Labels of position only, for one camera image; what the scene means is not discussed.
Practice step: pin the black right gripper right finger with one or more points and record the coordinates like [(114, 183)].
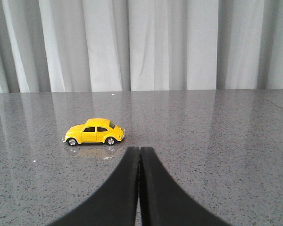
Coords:
[(163, 202)]

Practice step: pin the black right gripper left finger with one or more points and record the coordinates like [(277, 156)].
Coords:
[(115, 202)]

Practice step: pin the yellow toy beetle car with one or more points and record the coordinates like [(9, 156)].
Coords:
[(95, 130)]

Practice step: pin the white pleated curtain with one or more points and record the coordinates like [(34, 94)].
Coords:
[(131, 45)]

